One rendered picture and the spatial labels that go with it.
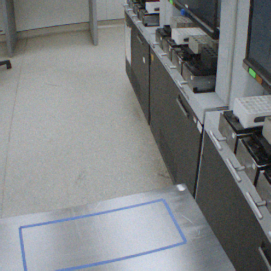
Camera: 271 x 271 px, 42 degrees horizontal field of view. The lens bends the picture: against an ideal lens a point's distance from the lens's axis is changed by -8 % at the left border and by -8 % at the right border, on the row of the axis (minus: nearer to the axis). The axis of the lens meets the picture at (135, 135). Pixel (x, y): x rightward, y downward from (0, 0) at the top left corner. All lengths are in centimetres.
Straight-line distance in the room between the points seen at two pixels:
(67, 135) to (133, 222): 178
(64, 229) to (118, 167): 145
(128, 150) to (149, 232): 160
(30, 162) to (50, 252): 162
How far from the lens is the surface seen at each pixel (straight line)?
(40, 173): 227
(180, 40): 173
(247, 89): 124
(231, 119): 118
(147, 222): 82
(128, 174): 219
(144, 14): 223
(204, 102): 142
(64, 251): 78
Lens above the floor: 143
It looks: 35 degrees down
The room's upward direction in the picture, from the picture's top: 1 degrees counter-clockwise
